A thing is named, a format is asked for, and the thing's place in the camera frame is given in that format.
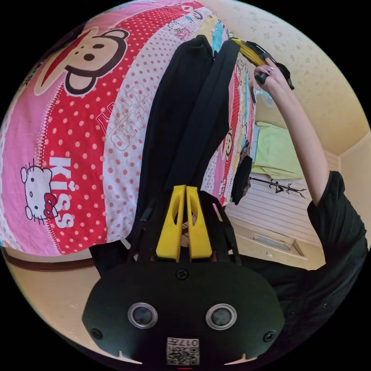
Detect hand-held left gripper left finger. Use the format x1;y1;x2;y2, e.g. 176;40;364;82
155;184;186;259

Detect turquoise fan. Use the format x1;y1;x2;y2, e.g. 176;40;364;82
254;86;276;108

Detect person's right forearm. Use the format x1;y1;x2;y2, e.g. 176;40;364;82
271;84;331;207

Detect person's body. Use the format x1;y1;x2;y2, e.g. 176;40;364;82
240;171;371;353

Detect black pants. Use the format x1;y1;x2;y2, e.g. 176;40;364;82
89;34;241;277

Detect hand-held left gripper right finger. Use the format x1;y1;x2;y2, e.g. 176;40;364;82
186;186;213;260

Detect bed with cartoon printed sheet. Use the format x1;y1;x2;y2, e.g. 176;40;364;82
0;0;261;273

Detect person's right hand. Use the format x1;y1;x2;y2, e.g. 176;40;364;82
254;58;287;95

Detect black coat rack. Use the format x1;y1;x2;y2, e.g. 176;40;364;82
250;177;307;199

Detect green blanket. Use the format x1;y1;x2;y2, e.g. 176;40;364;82
251;121;304;181

